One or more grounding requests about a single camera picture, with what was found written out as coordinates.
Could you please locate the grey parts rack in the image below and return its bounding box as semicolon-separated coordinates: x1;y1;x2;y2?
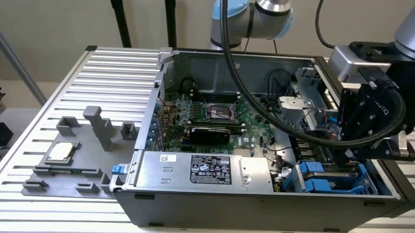
22;105;143;199

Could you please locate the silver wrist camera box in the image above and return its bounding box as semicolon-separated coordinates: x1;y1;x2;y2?
327;45;393;84

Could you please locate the silver CPU chip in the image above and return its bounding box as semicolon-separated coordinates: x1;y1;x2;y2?
46;142;80;162

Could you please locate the silver power supply unit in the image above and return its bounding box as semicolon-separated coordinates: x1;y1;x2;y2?
130;150;275;192

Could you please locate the open black PC case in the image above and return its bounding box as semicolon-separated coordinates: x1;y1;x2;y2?
108;47;411;228

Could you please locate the green RAM stick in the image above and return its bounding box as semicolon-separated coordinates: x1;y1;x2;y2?
46;167;86;175

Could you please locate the blue disk carrier handle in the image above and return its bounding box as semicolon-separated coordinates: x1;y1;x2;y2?
306;179;333;194

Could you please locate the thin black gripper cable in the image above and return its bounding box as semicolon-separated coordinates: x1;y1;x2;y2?
315;0;339;49

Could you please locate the black tripod leg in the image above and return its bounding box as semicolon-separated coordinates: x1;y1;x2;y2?
110;0;133;48
165;0;179;48

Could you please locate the CPU socket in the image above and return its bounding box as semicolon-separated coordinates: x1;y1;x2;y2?
203;103;243;123

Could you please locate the metal drive cage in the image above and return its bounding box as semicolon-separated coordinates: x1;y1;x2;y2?
278;67;342;132

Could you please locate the grey metal pole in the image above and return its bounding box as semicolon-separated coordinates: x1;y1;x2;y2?
0;31;47;105

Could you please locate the green motherboard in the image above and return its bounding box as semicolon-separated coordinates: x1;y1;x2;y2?
159;93;293;168

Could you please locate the blue disk bay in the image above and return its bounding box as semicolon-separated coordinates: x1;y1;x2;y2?
290;159;381;196

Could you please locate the small black box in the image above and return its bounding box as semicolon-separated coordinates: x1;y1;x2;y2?
0;122;15;146

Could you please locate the hard disk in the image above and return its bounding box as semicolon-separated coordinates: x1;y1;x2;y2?
298;160;369;178

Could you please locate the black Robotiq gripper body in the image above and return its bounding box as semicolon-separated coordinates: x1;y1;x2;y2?
355;83;409;141

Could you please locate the black plastic fan shroud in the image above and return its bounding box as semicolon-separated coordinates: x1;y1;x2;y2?
290;132;329;162

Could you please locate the black graphics card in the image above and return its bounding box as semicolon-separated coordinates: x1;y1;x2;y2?
183;125;246;146

